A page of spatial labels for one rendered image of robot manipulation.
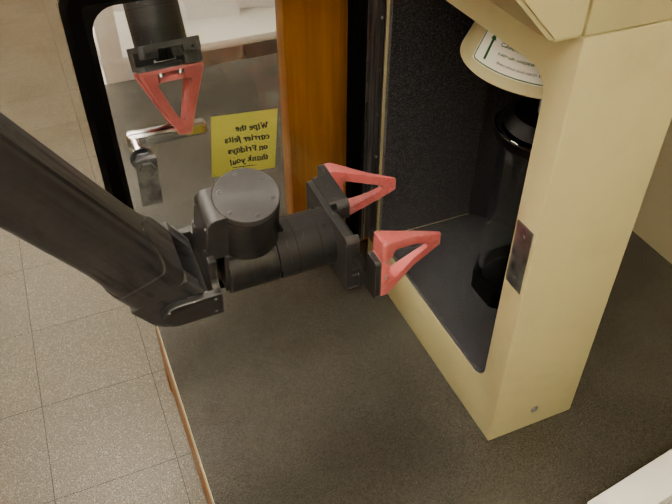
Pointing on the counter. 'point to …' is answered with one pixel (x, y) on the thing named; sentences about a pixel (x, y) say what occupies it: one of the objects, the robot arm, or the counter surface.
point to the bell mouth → (500, 63)
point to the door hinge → (374, 105)
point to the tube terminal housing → (563, 206)
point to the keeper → (519, 256)
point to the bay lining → (435, 119)
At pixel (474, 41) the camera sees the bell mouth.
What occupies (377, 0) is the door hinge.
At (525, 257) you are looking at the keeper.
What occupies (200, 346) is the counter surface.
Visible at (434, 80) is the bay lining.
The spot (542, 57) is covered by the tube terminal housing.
